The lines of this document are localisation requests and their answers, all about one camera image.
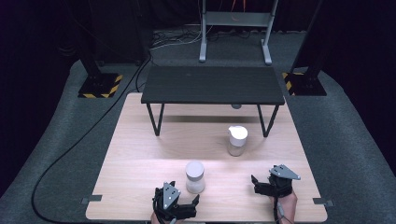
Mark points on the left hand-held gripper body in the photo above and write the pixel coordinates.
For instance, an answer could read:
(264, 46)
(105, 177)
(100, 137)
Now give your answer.
(170, 196)

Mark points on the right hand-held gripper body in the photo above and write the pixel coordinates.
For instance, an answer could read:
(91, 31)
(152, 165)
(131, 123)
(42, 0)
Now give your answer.
(280, 182)

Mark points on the person's right hand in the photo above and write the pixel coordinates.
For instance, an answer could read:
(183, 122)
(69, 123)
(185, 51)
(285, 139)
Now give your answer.
(289, 207)

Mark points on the person's left hand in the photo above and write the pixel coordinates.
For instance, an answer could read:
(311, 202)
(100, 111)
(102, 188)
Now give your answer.
(155, 219)

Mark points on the small grey round knob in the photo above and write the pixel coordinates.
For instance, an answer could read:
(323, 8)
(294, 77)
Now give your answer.
(236, 106)

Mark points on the black stand with striped base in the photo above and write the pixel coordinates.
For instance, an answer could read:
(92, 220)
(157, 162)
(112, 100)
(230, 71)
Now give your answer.
(306, 84)
(101, 85)

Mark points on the grey metal stand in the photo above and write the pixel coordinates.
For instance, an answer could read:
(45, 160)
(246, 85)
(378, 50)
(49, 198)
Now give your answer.
(236, 18)

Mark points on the grey table bracket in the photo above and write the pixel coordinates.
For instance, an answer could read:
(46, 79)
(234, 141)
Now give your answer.
(323, 202)
(92, 199)

